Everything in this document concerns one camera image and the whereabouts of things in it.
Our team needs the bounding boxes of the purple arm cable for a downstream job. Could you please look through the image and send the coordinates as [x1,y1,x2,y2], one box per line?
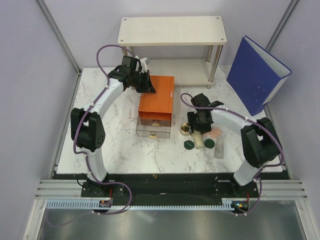
[46,44,137,228]
[180,92,286,217]

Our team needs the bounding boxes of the clear grey tube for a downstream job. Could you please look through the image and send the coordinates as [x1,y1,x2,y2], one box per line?
[214,138,224,159]

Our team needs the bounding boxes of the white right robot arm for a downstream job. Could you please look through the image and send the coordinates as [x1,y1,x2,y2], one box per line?
[181,93,285,197]

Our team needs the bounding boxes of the dark green lid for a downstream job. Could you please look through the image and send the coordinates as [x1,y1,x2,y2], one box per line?
[183,140,195,150]
[204,138,215,149]

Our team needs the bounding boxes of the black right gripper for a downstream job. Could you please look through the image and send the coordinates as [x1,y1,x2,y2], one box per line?
[187,111,212,135]

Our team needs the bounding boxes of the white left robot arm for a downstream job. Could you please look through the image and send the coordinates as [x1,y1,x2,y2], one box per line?
[70,56,156,197]

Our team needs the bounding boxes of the gold round jar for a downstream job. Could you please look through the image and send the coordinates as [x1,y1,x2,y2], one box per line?
[180,122,190,136]

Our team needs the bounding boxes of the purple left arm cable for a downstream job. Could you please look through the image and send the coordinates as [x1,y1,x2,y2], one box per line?
[46,44,137,228]

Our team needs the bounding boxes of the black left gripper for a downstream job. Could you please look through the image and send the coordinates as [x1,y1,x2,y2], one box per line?
[130,70,156,95]

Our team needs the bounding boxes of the pink powder puff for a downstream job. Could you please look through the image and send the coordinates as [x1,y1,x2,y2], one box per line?
[202,132,211,138]
[209,128,222,139]

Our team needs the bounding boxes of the cream lotion bottle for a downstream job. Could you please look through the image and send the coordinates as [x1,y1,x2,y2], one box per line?
[192,131,205,150]

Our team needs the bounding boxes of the orange drawer box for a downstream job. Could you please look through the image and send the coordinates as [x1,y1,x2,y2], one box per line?
[138,75,175,122]

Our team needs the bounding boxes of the dark green lid right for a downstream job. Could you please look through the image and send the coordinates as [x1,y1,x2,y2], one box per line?
[204,138,215,149]

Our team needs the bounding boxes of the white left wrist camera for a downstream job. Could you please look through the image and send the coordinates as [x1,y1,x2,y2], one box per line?
[135,55,150,73]

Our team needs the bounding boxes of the dark green lid left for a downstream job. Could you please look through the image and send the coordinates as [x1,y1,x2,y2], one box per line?
[183,140,195,150]

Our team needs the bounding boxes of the pink powder puff right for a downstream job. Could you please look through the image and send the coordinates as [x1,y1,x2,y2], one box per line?
[209,128,222,139]

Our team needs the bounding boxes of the pink powder puff left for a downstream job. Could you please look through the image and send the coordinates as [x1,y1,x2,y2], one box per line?
[202,132,211,138]

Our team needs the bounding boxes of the blue ring binder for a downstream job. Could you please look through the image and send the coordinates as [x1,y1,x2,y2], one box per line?
[227,36,292,116]

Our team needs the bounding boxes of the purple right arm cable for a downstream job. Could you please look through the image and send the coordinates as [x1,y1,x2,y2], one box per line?
[180,92,286,217]

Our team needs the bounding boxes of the light blue cable duct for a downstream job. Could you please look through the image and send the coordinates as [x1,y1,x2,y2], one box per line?
[45,199,248,211]

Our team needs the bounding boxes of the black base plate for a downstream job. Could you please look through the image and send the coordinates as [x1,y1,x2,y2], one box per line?
[81,173,259,205]

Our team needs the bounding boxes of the white two-tier shelf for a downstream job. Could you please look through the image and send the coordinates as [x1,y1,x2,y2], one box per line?
[118,15,227,89]

